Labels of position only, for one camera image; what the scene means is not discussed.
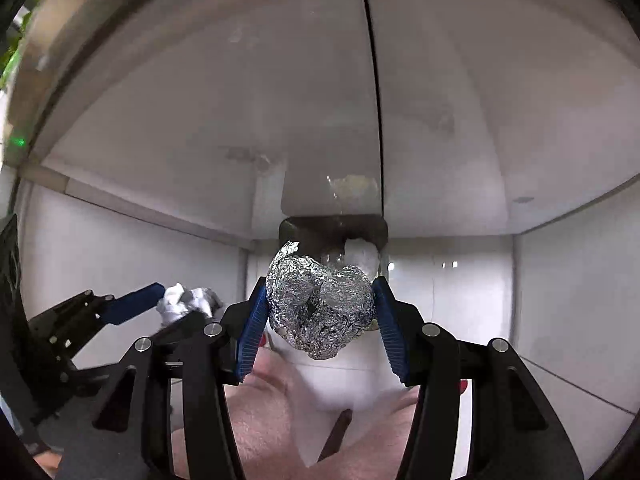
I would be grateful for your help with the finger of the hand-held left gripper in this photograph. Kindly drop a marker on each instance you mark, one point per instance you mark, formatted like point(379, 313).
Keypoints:
point(185, 324)
point(135, 302)

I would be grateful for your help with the person's pink pants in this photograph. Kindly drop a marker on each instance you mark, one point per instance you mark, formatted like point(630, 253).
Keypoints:
point(250, 425)

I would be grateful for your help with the green potted plant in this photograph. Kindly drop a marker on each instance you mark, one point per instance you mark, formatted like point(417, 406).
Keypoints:
point(10, 65)

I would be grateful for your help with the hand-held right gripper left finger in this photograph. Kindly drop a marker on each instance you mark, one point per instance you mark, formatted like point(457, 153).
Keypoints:
point(250, 340)

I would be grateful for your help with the aluminium foil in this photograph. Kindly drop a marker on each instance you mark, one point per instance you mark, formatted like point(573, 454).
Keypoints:
point(320, 310)

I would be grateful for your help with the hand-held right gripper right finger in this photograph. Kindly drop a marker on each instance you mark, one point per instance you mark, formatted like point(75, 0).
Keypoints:
point(395, 340)

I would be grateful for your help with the white paper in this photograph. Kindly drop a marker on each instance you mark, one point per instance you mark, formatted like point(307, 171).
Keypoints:
point(192, 297)

